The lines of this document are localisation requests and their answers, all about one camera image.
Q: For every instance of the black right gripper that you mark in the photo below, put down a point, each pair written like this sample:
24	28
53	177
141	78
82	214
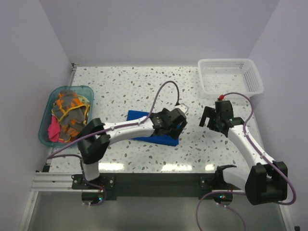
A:
209	112

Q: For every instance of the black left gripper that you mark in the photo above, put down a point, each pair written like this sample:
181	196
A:
173	133

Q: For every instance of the blue towel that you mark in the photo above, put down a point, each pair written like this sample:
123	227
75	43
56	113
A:
163	140

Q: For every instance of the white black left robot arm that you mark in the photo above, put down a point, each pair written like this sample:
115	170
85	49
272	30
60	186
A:
97	136

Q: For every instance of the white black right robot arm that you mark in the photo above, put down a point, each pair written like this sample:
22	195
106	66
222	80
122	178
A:
265	182

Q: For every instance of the white plastic mesh basket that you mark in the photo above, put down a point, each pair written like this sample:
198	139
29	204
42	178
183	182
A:
219	76

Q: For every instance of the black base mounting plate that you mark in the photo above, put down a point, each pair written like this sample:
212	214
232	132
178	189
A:
113	185

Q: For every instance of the green patterned towel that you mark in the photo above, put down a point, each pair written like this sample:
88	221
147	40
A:
83	99

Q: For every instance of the teal plastic bin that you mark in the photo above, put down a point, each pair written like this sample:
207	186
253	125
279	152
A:
82	90

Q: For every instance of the pink towel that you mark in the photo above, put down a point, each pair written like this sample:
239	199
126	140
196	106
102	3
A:
54	130

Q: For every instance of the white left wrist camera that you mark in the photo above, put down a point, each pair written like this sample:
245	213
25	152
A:
182	107

